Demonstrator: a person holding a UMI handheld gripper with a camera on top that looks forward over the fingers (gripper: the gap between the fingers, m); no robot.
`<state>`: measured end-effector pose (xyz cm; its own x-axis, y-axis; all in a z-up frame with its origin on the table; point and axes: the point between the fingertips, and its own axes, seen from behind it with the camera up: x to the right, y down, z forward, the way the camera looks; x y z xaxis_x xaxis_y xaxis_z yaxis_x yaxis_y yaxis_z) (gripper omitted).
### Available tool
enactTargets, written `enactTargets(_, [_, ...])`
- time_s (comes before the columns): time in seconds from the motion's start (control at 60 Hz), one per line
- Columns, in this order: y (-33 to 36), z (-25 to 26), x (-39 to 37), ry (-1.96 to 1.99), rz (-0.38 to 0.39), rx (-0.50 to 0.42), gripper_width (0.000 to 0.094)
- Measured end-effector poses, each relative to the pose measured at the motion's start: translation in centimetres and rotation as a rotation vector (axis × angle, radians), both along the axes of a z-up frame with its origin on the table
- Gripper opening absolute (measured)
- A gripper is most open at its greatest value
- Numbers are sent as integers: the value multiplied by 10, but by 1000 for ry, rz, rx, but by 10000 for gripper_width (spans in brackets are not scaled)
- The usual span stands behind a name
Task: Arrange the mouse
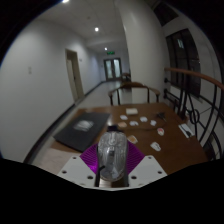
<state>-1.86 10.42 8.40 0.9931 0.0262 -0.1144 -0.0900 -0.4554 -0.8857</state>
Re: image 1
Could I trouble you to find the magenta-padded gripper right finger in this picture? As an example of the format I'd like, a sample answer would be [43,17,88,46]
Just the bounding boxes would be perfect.
[124,140,168,188]

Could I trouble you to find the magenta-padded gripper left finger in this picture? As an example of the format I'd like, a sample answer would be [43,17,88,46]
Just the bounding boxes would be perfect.
[57,143,101,188]

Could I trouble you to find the translucent silver computer mouse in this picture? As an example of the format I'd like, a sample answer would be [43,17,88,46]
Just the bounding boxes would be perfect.
[96,131,129,183]

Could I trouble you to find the black closed laptop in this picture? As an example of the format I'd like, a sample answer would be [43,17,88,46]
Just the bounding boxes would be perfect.
[53,111,111,153]

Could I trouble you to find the small black box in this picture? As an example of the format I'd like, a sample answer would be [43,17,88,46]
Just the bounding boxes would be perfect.
[106,124,120,133]

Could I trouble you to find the white booklet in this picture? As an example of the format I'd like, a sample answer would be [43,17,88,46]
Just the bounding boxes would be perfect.
[178,123,195,139]

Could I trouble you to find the small white box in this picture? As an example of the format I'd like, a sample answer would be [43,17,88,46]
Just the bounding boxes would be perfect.
[125,107,139,116]

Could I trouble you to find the pale side door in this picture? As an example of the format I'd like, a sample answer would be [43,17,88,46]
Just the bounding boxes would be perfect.
[65,49,85,103]

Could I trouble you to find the black railing with wooden handrail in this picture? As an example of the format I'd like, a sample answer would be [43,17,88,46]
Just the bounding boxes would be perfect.
[163,66,224,161]

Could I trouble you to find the glass double door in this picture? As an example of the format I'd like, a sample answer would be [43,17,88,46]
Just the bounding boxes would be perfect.
[103,57,122,81]

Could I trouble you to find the dark framed window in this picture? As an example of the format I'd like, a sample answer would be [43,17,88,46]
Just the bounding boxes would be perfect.
[165,28,202,98]

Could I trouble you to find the round ceiling lights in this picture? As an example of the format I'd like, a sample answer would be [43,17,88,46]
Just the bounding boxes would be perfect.
[61,0,109,52]

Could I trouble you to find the thin black cable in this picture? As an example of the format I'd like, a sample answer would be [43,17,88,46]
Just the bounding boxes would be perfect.
[146,111,168,124]

